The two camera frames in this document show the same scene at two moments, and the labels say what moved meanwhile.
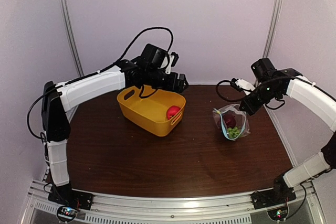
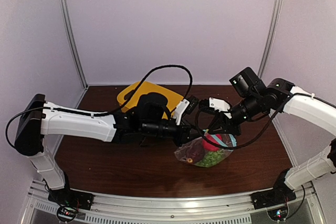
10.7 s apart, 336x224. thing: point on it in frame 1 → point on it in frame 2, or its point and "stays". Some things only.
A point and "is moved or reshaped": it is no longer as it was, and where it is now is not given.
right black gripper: x=251 y=108 → x=223 y=122
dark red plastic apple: x=230 y=118 is moved or reshaped
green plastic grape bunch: x=233 y=132 is moved or reshaped
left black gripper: x=171 y=86 → x=184 y=136
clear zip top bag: x=232 y=121 is moved or reshaped
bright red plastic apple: x=171 y=110 is moved or reshaped
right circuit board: x=279 y=213 stays
